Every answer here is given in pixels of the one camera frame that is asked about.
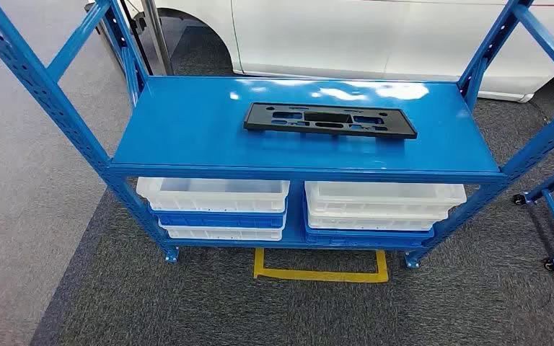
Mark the white car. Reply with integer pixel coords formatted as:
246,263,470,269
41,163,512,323
85,0,554,104

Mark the yellow floor tape marking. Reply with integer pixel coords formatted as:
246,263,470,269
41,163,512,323
252,247,390,284

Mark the blue metal shelf rack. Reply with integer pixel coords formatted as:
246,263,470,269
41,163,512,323
0,0,554,268

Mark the black plastic car part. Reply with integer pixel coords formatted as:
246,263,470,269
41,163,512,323
243,102,418,141

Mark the silver metal stand pole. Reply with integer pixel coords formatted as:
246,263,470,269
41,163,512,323
139,0,175,77

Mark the thin black rod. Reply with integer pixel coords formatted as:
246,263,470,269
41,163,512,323
118,0,154,77

